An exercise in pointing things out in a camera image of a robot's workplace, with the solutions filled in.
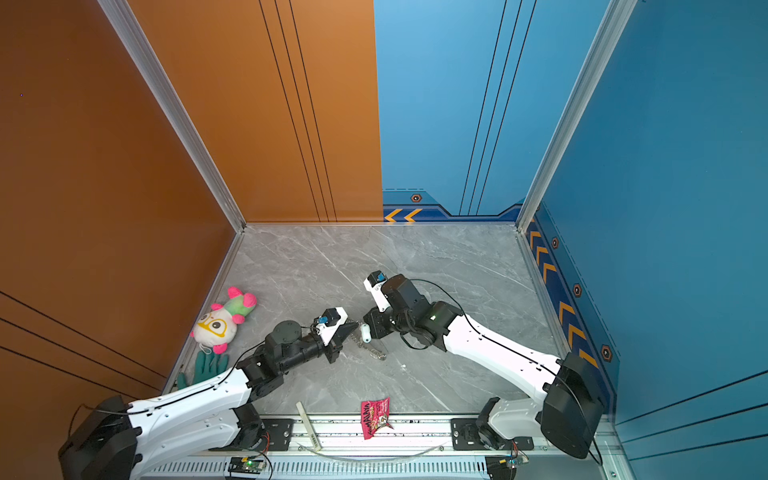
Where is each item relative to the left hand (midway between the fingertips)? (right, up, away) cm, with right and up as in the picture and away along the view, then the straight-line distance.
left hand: (357, 321), depth 77 cm
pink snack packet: (+4, -24, -1) cm, 24 cm away
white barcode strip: (-11, -28, -3) cm, 30 cm away
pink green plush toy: (-41, -4, +8) cm, 42 cm away
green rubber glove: (-44, -15, +6) cm, 47 cm away
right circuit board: (+36, -34, -6) cm, 49 cm away
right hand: (+2, +1, -1) cm, 3 cm away
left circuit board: (-26, -33, -6) cm, 42 cm away
